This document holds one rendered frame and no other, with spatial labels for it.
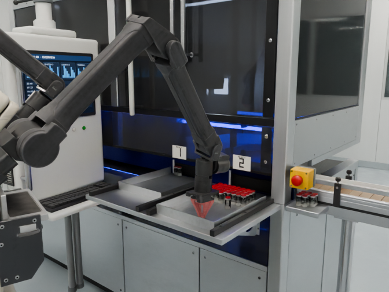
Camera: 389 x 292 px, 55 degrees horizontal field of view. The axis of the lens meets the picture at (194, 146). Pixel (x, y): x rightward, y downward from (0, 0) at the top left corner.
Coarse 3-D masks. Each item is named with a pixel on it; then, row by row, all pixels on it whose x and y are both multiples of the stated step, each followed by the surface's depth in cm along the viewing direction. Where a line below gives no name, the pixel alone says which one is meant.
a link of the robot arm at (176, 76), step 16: (176, 48) 89; (160, 64) 95; (176, 64) 91; (176, 80) 97; (176, 96) 102; (192, 96) 103; (192, 112) 105; (192, 128) 110; (208, 128) 112; (208, 144) 114
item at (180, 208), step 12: (156, 204) 135; (168, 204) 140; (180, 204) 145; (192, 204) 145; (216, 204) 145; (252, 204) 137; (168, 216) 132; (180, 216) 128; (192, 216) 125; (216, 216) 132; (228, 216) 125; (204, 228) 122
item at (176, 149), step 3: (174, 147) 175; (177, 147) 174; (180, 147) 173; (183, 147) 172; (174, 150) 175; (177, 150) 174; (183, 150) 172; (174, 153) 176; (177, 153) 174; (183, 153) 172; (174, 156) 176; (177, 156) 175; (180, 156) 174; (183, 156) 172
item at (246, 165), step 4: (236, 156) 154; (240, 156) 153; (244, 156) 151; (236, 160) 154; (240, 160) 153; (244, 160) 152; (248, 160) 150; (236, 164) 154; (240, 164) 153; (244, 164) 152; (248, 164) 151; (236, 168) 155; (240, 168) 153; (244, 168) 152; (248, 168) 151
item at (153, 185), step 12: (168, 168) 188; (132, 180) 170; (144, 180) 176; (156, 180) 177; (168, 180) 177; (180, 180) 177; (192, 180) 177; (132, 192) 159; (144, 192) 154; (156, 192) 150; (168, 192) 151
